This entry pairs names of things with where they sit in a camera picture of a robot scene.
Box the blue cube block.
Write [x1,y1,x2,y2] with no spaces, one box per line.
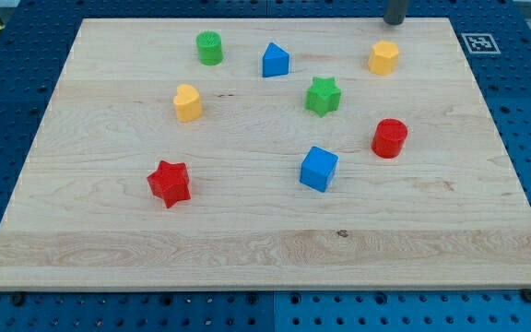
[300,146,338,193]

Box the green star block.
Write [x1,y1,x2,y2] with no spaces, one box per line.
[305,77,342,117]

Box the yellow hexagon block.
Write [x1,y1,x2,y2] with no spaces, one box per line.
[368,41,400,76]

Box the blue triangle block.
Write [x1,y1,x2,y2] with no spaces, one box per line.
[262,42,289,77]

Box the red cylinder block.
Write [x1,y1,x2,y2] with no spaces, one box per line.
[372,118,408,159]

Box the green cylinder block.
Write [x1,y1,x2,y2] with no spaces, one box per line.
[195,30,223,65]

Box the yellow heart block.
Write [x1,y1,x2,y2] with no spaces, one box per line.
[173,84,203,123]

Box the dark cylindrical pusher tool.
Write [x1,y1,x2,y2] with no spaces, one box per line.
[383,0,409,26]

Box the red star block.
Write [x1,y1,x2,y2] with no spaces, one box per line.
[147,160,191,208]

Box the white fiducial marker tag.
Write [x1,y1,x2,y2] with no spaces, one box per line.
[461,32,501,55]

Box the wooden board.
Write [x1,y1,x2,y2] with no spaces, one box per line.
[0,18,531,291]

